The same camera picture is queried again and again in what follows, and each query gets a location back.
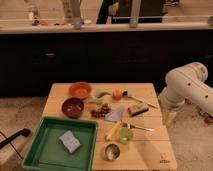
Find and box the brown block sponge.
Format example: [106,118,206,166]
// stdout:
[128,103,149,117]

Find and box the orange fruit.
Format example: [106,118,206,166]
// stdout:
[112,89,122,100]

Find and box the white green cup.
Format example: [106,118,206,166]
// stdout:
[91,89,109,102]

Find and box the dark maroon bowl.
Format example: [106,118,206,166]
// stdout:
[61,97,84,118]

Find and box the grey cloth piece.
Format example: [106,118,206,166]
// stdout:
[105,106,124,122]

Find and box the yellow handled knife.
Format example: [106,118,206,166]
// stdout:
[105,121,121,141]

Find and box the green plastic cup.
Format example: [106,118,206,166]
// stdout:
[119,128,133,144]

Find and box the grey sponge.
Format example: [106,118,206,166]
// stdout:
[60,131,80,153]

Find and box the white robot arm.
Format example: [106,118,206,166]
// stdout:
[158,62,213,126]

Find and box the wooden table board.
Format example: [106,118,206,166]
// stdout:
[42,82,179,171]

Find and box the black handle tool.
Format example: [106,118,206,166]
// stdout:
[0,128,31,149]

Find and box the person in dark clothes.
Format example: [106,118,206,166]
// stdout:
[96,0,165,24]

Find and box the bunch of brown grapes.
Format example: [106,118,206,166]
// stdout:
[90,103,111,118]

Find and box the small dish brush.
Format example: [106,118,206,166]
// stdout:
[122,91,158,109]

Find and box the green plastic tray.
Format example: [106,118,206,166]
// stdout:
[22,117,98,171]

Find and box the small steel cup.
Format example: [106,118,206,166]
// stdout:
[104,144,120,161]

